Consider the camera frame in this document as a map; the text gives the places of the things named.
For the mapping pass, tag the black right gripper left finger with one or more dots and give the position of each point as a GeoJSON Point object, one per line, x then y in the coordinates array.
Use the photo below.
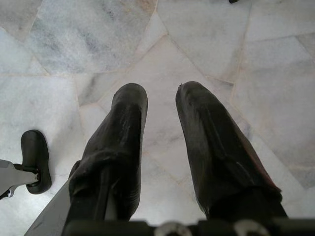
{"type": "Point", "coordinates": [118, 137]}

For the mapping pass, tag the silver robot right leg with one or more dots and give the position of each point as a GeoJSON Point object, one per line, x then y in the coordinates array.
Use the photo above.
{"type": "Point", "coordinates": [12, 174]}

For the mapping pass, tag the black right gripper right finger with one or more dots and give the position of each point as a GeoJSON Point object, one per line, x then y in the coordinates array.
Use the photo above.
{"type": "Point", "coordinates": [211, 147]}

